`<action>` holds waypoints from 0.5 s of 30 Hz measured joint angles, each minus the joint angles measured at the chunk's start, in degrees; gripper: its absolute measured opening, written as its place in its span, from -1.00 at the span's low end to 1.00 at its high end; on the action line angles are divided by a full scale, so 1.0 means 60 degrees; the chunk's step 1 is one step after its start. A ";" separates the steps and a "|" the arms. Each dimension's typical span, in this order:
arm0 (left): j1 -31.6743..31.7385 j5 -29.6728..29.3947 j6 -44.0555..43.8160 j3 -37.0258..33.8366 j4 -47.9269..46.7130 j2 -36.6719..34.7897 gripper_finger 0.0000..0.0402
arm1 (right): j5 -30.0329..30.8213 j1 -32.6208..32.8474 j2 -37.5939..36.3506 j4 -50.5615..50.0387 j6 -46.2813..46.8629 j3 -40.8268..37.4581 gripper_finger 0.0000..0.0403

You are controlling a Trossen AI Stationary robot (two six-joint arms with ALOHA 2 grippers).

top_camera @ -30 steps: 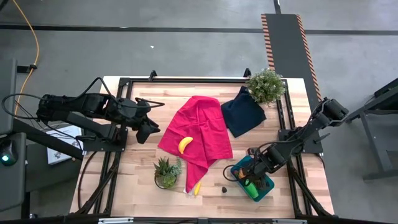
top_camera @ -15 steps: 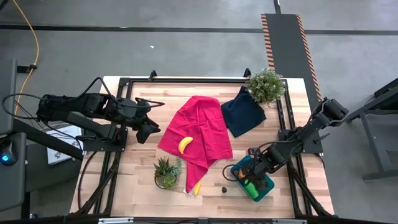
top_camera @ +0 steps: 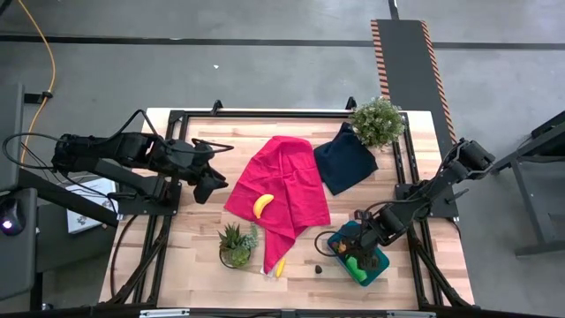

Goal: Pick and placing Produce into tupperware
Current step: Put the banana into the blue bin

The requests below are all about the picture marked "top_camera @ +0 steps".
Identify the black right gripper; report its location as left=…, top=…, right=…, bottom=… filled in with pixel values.
left=350, top=216, right=388, bottom=271

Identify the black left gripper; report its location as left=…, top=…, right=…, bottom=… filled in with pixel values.
left=178, top=140, right=230, bottom=205

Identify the green toy corn cob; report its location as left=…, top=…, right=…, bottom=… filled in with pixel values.
left=344, top=255, right=368, bottom=284

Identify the teal plastic tub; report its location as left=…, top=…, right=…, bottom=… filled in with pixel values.
left=326, top=219, right=391, bottom=288

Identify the yellow toy banana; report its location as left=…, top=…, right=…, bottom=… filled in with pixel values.
left=252, top=193, right=275, bottom=220

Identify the succulent plant in black pot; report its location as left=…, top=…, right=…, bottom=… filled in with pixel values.
left=217, top=222, right=260, bottom=269

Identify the red cloth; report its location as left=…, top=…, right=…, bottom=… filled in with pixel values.
left=223, top=135, right=332, bottom=275

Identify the navy blue cloth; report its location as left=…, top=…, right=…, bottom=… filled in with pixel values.
left=313, top=122, right=380, bottom=197

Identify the white paper booklet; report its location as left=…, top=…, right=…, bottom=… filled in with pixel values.
left=65, top=176, right=119, bottom=235

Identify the bushy green potted plant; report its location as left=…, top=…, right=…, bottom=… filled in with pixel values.
left=350, top=95, right=406, bottom=149

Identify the black mat with striped edges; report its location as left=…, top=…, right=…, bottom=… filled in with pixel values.
left=370, top=19, right=460, bottom=155

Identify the black computer mouse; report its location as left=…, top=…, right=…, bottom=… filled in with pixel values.
left=0, top=198, right=26, bottom=238

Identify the dark grey desk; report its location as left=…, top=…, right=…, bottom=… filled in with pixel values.
left=0, top=82, right=39, bottom=302

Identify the black metal stand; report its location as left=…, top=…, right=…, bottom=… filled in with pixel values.
left=485, top=109, right=565, bottom=258

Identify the silver bracket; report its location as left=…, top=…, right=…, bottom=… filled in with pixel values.
left=139, top=308, right=191, bottom=318
left=387, top=310, right=436, bottom=318

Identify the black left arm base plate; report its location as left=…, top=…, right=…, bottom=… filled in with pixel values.
left=117, top=181, right=182, bottom=217

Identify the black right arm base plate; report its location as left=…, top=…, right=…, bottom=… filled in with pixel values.
left=395, top=183, right=460, bottom=218

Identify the black metal table frame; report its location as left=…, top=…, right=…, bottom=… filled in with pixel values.
left=99, top=97, right=476, bottom=310

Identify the yellow cable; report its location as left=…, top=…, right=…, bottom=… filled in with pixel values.
left=16, top=0, right=57, bottom=169

